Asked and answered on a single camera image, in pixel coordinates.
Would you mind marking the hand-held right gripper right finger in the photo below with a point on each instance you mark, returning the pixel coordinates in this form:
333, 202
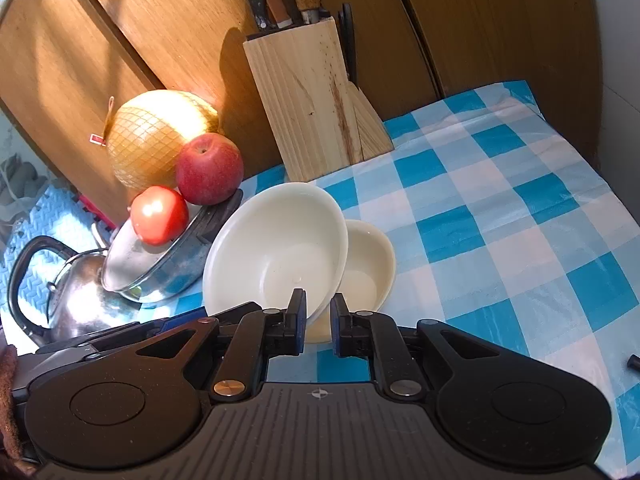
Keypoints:
335, 326

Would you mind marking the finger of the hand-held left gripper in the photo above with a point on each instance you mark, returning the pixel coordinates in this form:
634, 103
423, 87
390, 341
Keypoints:
175, 323

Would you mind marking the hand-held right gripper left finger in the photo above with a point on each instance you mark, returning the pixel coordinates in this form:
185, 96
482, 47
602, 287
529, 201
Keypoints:
300, 322

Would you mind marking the small white bowl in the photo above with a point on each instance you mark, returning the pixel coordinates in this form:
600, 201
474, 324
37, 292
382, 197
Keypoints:
367, 265

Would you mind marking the large white bowl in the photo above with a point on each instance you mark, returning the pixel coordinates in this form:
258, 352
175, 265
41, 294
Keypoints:
280, 255

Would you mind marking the steel pot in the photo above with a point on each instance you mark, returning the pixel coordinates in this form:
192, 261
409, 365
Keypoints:
175, 275

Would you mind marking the steel pot lid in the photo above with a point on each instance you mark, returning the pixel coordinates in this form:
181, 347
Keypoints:
125, 260

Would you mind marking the red tomato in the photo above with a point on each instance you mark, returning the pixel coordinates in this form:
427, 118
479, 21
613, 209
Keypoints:
159, 215

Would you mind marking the red apple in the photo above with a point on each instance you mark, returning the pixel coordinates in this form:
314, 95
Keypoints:
210, 170

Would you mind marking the blue foam mat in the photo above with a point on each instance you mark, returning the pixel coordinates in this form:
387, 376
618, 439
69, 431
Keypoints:
37, 215

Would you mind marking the pomelo in yellow net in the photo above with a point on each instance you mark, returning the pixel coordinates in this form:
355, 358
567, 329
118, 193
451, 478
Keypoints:
145, 140

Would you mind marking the blue white checkered tablecloth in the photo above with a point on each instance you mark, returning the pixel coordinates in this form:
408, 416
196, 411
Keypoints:
500, 210

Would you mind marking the grey cloth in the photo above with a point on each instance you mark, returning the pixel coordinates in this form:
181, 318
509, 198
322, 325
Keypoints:
17, 175

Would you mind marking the wooden knife block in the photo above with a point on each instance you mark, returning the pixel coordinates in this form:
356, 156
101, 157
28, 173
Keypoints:
305, 105

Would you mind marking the black scissors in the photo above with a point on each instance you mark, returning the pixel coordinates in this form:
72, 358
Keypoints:
348, 40

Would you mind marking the wooden cabinet door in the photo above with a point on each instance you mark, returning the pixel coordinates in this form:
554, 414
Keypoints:
500, 25
60, 60
190, 35

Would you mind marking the small black object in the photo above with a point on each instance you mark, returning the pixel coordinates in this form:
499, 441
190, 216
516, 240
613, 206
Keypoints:
634, 362

